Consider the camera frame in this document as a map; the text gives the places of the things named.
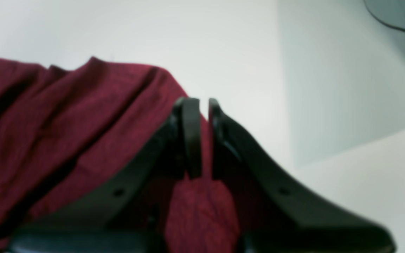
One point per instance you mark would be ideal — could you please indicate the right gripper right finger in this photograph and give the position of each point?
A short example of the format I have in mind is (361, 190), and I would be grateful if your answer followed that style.
(276, 213)

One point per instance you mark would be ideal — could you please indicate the dark red t-shirt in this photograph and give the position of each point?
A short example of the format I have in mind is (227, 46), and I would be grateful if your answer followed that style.
(63, 133)

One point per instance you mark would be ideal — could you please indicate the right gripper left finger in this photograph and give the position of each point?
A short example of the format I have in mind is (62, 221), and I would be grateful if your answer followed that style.
(128, 213)

